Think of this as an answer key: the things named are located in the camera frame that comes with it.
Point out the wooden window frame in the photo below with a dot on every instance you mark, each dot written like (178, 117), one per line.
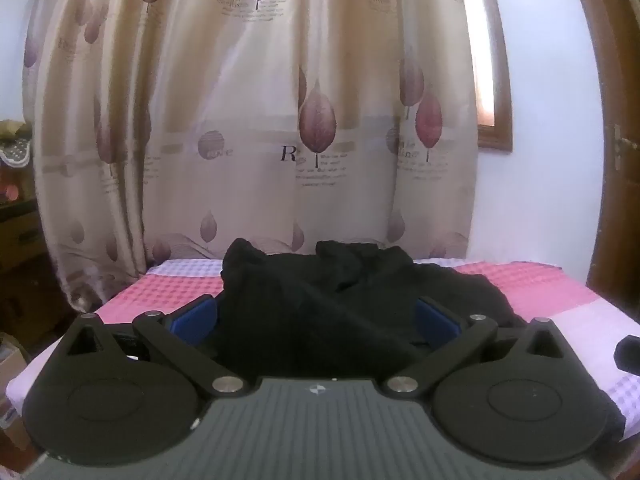
(496, 85)

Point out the cardboard box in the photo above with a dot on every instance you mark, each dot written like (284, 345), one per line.
(11, 360)

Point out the brown wooden door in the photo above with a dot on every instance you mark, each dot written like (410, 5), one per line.
(612, 125)

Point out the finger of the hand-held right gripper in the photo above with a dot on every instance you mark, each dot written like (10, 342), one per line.
(629, 354)

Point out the beige leaf print curtain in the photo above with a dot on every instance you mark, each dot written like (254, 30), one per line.
(240, 110)

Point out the black jacket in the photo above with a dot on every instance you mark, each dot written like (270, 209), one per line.
(345, 305)

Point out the dark wooden shelf unit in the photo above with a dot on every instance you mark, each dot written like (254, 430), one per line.
(22, 260)

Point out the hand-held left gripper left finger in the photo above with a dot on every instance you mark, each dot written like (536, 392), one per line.
(199, 316)

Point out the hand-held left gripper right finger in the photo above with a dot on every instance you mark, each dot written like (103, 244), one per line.
(434, 318)

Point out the bed with pink checked sheet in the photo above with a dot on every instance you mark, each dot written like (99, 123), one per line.
(550, 310)

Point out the polka dot cloth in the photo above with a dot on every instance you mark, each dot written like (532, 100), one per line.
(15, 151)

